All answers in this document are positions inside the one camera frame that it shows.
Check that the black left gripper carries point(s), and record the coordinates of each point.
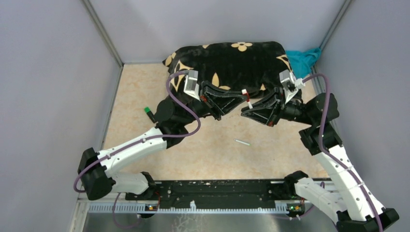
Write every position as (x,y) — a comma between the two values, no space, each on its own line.
(202,97)

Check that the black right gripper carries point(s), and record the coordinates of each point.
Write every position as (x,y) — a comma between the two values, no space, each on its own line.
(270,99)

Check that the white pen with red cap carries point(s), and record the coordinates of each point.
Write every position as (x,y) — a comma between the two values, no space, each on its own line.
(245,93)

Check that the white pen with green tip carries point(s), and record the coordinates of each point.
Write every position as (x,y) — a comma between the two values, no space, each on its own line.
(242,142)

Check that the black marker with green tip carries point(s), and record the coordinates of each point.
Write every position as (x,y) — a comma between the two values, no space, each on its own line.
(150,115)

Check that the white marker with red tip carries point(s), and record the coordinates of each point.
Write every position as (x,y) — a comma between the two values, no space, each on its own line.
(249,105)

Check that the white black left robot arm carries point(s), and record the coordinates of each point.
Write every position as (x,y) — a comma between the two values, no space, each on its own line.
(100,172)

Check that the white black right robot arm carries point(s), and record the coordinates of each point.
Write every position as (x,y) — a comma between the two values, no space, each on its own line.
(351,207)

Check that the black pillow with beige flowers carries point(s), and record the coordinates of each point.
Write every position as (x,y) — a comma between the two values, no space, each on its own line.
(254,66)

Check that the teal cloth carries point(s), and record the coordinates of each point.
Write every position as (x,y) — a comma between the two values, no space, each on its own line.
(302,62)

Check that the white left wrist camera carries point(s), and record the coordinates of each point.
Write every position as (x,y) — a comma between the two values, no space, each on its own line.
(191,88)

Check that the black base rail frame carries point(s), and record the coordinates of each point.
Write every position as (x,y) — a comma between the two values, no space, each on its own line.
(229,196)

